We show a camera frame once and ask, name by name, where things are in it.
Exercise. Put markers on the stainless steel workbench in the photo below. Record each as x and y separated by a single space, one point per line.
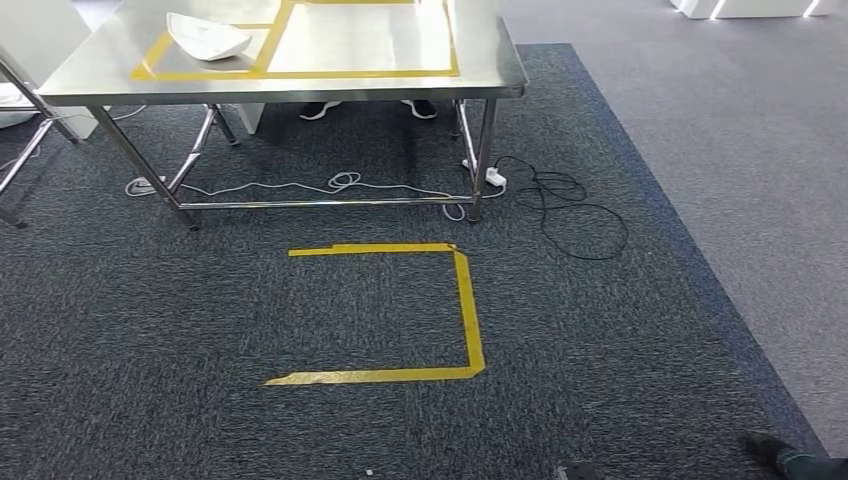
364 40

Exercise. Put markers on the chrome table frame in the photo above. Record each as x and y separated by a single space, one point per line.
30 90

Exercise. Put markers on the white power adapter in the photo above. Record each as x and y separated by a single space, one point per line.
139 189

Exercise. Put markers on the yellow workbench tape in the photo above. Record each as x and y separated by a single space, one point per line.
298 74

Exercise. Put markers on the yellow floor tape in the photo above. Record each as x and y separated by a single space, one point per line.
470 311

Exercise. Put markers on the white curved plastic part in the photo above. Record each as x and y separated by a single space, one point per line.
208 40

